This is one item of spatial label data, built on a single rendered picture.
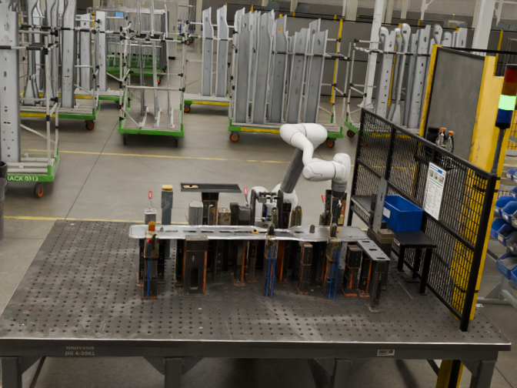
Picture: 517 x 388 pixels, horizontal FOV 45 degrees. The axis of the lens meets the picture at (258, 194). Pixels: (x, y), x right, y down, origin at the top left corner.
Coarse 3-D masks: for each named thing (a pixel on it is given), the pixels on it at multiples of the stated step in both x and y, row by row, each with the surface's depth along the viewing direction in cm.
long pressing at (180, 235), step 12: (132, 228) 352; (144, 228) 353; (156, 228) 355; (168, 228) 356; (180, 228) 358; (192, 228) 359; (204, 228) 361; (216, 228) 362; (228, 228) 364; (240, 228) 365; (252, 228) 367; (300, 228) 373; (324, 228) 376; (348, 228) 380; (300, 240) 356; (312, 240) 357; (324, 240) 358; (348, 240) 361
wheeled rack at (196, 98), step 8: (184, 24) 1212; (200, 24) 1300; (184, 40) 1220; (224, 40) 1254; (184, 48) 1224; (192, 96) 1284; (200, 96) 1285; (208, 96) 1289; (200, 104) 1256; (208, 104) 1257; (216, 104) 1258; (224, 104) 1259; (248, 104) 1263
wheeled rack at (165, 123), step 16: (144, 32) 1085; (160, 32) 1088; (128, 64) 1098; (128, 80) 1106; (128, 96) 1115; (128, 112) 1075; (144, 112) 1062; (160, 112) 1087; (176, 112) 1104; (128, 128) 951; (144, 128) 959; (160, 128) 968; (176, 128) 978; (176, 144) 968
